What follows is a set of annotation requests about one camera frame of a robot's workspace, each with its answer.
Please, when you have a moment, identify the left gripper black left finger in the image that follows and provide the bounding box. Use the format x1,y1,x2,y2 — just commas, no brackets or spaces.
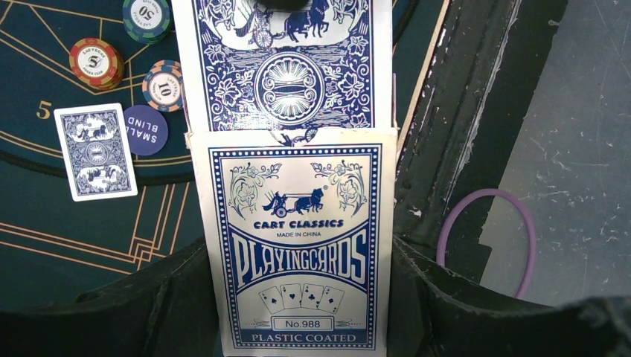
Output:
1,237,219,356

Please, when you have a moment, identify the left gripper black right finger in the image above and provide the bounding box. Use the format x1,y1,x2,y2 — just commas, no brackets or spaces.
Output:
387,238,630,356

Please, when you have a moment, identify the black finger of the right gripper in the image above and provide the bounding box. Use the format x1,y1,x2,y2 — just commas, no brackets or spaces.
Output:
257,0,308,11

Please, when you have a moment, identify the blue playing card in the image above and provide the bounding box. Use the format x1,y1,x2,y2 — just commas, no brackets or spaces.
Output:
54,103,138,202
172,1,393,132

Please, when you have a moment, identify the blue playing card deck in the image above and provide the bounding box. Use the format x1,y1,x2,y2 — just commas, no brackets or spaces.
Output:
188,128,397,356

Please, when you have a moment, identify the purple small blind button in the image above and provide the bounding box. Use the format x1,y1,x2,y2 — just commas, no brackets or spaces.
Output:
124,105,169,156

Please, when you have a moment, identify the orange poker chip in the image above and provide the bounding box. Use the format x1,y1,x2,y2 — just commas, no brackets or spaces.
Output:
68,37,125,91

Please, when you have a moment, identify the rectangular dark green poker mat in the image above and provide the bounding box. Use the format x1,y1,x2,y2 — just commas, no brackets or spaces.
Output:
1,1,444,310

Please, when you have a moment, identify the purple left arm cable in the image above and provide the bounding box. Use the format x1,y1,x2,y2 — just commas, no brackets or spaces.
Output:
435,187,537,300

